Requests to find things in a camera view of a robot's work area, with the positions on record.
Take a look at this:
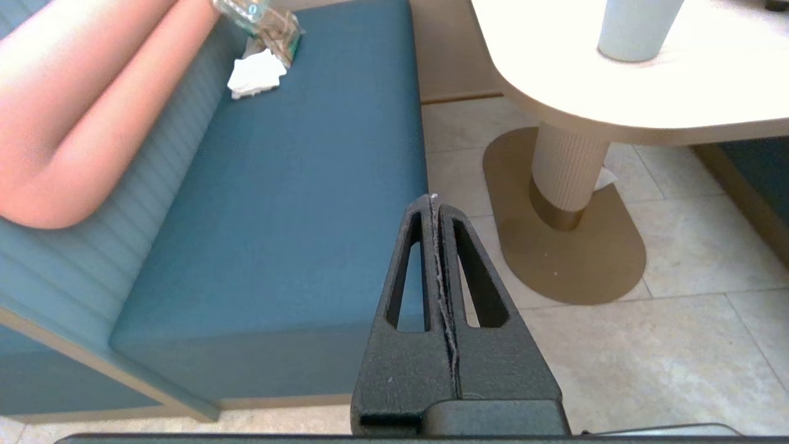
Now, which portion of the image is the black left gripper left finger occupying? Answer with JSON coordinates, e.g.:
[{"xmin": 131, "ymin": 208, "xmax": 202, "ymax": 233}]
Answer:
[{"xmin": 351, "ymin": 194, "xmax": 458, "ymax": 432}]

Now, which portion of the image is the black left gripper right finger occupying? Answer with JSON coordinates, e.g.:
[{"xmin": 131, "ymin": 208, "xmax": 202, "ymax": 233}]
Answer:
[{"xmin": 439, "ymin": 203, "xmax": 562, "ymax": 400}]

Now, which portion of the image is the light grey plastic cup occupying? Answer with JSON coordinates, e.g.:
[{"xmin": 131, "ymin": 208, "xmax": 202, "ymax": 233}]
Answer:
[{"xmin": 597, "ymin": 0, "xmax": 686, "ymax": 63}]

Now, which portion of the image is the white folded napkin stack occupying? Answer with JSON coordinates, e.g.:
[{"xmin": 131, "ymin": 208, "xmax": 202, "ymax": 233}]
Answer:
[{"xmin": 227, "ymin": 48, "xmax": 288, "ymax": 101}]

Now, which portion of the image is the clear plastic snack packet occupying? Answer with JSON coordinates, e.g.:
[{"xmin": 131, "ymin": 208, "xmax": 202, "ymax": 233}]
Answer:
[{"xmin": 213, "ymin": 0, "xmax": 303, "ymax": 68}]

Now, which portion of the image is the pink bolster cushion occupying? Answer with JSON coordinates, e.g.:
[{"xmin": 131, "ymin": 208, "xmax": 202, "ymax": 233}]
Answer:
[{"xmin": 0, "ymin": 0, "xmax": 220, "ymax": 230}]

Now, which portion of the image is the gold oval table base plate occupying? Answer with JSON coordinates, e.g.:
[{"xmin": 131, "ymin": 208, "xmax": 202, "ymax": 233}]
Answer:
[{"xmin": 483, "ymin": 126, "xmax": 647, "ymax": 306}]

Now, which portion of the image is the beige fluted table pedestal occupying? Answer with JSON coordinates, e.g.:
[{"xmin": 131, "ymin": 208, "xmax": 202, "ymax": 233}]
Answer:
[{"xmin": 528, "ymin": 120, "xmax": 611, "ymax": 232}]

